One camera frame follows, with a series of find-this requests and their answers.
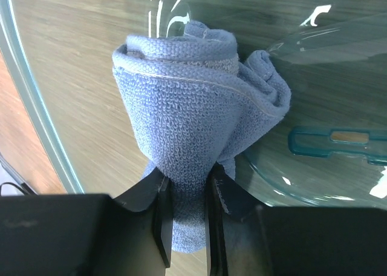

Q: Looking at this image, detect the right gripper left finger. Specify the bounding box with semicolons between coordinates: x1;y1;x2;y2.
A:
1;169;172;275

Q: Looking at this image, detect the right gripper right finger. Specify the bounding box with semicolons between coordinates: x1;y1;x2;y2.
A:
206;164;386;275

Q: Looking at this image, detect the blue terry towel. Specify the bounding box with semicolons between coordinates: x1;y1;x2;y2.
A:
112;21;291;253

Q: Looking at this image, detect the teal plastic tub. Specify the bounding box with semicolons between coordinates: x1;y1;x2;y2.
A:
1;0;386;208

